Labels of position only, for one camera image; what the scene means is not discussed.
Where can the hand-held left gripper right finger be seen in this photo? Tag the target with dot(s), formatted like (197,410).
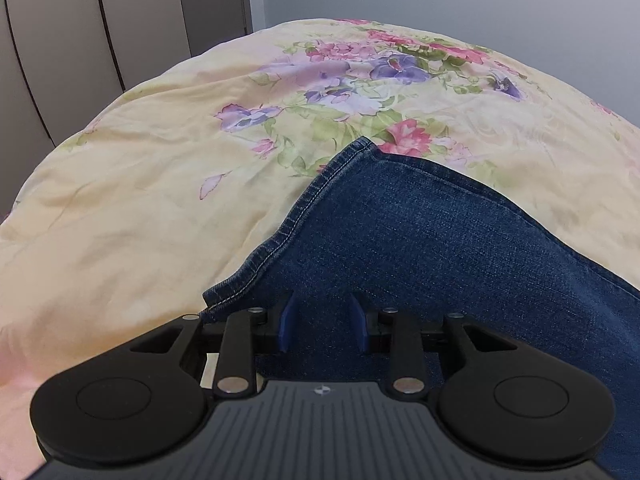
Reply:
(357,322)

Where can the grey wardrobe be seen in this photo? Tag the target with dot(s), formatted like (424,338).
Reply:
(75,35)

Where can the yellow floral blanket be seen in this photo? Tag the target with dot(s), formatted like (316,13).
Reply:
(150,200)

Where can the blue denim pants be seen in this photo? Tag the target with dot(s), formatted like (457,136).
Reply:
(425,240)

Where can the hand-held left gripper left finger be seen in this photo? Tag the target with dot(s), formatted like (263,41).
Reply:
(286,322)

